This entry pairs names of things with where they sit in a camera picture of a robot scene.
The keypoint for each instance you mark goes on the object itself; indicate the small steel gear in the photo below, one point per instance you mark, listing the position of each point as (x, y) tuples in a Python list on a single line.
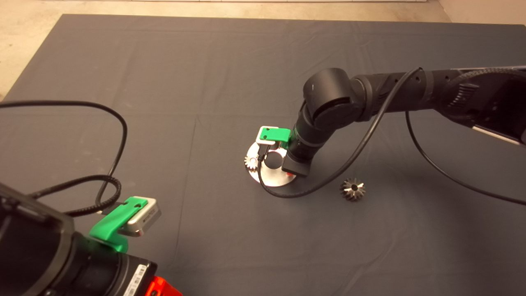
[(250, 163)]

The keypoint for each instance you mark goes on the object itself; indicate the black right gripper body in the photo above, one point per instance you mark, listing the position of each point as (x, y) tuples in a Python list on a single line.
[(296, 162)]

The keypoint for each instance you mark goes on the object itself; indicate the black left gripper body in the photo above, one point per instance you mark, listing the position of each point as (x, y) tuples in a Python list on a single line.
[(137, 275)]

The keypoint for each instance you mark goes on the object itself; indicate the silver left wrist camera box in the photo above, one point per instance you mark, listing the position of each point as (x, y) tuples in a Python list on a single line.
[(144, 217)]

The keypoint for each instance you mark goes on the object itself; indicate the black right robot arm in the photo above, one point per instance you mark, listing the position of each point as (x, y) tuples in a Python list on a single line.
[(370, 96)]

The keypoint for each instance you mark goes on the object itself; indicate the green right camera mount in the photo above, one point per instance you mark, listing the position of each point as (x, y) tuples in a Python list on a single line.
[(274, 135)]

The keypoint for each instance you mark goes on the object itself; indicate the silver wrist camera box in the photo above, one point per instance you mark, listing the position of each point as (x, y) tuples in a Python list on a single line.
[(144, 217), (263, 142)]

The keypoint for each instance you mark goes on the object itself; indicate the round metal plate with hole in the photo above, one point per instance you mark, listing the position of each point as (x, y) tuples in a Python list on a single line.
[(273, 176)]

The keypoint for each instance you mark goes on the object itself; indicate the large steel bevel gear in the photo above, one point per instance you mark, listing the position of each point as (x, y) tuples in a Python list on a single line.
[(352, 190)]

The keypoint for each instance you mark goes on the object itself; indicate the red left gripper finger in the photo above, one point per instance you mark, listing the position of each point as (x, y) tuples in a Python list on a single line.
[(164, 290)]

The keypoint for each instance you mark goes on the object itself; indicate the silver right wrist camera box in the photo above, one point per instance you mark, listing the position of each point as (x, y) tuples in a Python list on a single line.
[(263, 142)]

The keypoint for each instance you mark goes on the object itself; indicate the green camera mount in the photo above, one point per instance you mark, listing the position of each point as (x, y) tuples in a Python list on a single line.
[(111, 223), (274, 135)]

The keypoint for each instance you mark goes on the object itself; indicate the dark grey table cloth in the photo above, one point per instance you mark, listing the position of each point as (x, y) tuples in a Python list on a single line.
[(205, 82)]

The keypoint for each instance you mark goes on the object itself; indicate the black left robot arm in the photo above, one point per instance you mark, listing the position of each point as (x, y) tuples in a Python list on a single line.
[(33, 255)]

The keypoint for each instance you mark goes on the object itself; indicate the green left camera mount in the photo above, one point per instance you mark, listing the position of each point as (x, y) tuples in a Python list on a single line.
[(111, 223)]

